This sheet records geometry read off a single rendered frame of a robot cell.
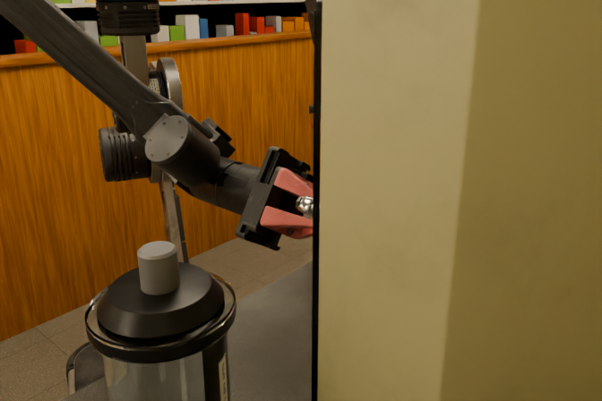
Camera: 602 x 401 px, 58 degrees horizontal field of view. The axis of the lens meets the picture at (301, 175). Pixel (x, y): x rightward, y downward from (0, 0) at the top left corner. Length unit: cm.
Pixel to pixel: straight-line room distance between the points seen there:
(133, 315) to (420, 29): 26
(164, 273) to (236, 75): 263
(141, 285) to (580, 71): 32
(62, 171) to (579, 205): 229
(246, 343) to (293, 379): 10
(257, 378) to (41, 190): 190
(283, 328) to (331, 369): 32
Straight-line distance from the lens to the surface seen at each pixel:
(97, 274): 274
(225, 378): 45
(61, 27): 68
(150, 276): 40
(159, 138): 59
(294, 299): 85
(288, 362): 72
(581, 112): 36
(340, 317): 44
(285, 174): 55
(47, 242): 257
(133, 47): 128
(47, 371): 242
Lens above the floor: 139
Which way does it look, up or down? 19 degrees down
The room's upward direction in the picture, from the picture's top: straight up
